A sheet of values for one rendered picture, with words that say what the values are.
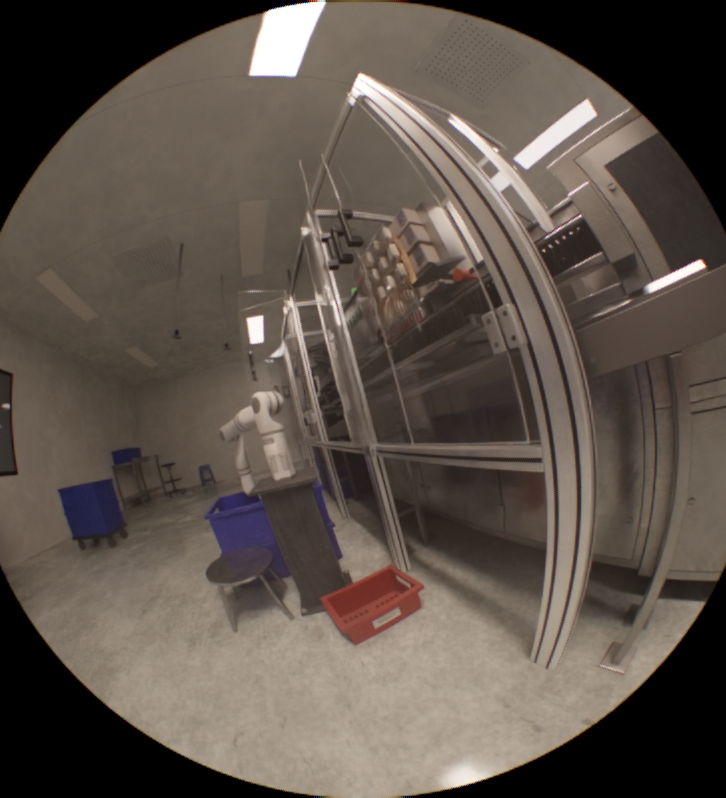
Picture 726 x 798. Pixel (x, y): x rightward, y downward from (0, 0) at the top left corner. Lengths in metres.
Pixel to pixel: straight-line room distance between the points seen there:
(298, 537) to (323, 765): 0.76
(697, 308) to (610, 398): 0.36
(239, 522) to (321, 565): 0.47
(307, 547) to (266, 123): 2.41
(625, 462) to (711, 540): 0.35
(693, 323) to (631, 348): 0.11
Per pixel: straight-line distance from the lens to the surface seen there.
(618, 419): 0.69
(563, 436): 0.38
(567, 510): 0.42
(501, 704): 0.75
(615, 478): 0.74
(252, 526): 1.26
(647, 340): 0.40
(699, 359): 0.64
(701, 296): 0.42
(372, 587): 1.01
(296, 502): 0.88
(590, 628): 0.87
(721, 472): 0.72
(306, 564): 0.98
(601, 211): 0.57
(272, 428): 0.89
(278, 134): 2.16
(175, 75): 2.06
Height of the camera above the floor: 0.71
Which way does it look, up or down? 3 degrees up
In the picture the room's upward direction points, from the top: 15 degrees counter-clockwise
